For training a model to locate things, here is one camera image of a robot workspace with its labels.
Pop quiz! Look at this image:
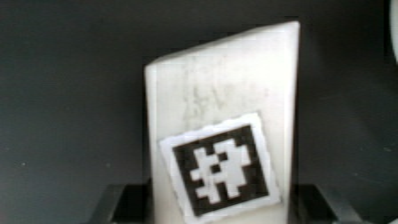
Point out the white stool leg front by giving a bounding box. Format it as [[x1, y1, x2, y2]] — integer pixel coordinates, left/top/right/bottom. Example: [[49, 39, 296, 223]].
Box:
[[145, 22, 300, 224]]

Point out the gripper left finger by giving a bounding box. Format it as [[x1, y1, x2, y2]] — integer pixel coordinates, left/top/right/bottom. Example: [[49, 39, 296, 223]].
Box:
[[94, 184, 149, 224]]

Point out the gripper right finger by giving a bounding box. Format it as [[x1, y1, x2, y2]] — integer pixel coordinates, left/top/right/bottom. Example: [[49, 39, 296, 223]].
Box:
[[293, 184, 362, 224]]

